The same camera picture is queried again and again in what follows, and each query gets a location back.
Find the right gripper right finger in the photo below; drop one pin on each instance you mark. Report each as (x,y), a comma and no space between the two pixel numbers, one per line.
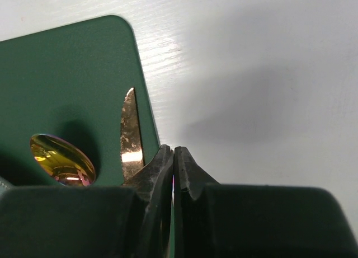
(219,220)

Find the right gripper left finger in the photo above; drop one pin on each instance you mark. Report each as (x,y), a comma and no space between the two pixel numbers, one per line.
(131,220)

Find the copper knife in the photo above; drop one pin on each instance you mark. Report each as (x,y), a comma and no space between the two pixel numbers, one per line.
(131,150)

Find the gold iridescent spoon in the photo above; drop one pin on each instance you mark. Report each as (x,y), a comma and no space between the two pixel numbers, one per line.
(62,161)

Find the dark green placemat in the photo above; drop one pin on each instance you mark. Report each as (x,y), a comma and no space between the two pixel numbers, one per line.
(71,82)

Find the teal round plate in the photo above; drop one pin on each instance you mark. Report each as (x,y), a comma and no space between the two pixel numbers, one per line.
(4,186)

